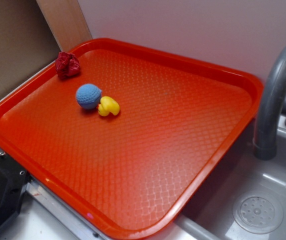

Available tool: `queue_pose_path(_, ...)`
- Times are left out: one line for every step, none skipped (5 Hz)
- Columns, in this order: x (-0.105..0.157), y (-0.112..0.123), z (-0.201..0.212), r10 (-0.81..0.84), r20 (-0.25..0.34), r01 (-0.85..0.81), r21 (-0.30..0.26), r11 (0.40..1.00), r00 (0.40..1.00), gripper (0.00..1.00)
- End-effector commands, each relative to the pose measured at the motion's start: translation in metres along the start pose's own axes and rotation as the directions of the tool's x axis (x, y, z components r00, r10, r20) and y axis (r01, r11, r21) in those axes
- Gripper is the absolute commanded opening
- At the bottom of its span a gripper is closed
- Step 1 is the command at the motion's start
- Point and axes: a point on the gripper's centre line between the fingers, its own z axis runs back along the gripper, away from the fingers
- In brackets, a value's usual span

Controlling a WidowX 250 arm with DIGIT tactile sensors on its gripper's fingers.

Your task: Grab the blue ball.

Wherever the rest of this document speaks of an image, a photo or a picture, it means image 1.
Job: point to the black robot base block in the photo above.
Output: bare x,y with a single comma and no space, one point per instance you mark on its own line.
13,182

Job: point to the blue crocheted ball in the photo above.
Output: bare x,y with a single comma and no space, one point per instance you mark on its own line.
88,96

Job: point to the red plastic serving tray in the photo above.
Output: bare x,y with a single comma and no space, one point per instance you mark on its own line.
129,175

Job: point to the yellow rubber duck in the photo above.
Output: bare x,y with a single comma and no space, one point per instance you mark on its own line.
108,106

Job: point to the crumpled red foil wrapper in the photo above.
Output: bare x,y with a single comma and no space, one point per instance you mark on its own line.
67,65

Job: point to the light wooden board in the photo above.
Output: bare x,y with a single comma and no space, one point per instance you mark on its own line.
66,22

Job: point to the grey plastic toy sink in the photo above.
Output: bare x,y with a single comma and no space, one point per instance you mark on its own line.
208,214

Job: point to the brown cardboard panel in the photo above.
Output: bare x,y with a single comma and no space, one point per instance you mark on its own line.
26,43

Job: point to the round sink drain cover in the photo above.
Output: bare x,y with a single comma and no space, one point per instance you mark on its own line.
257,212

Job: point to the grey curved toy faucet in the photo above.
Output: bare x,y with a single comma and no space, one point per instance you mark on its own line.
270,109

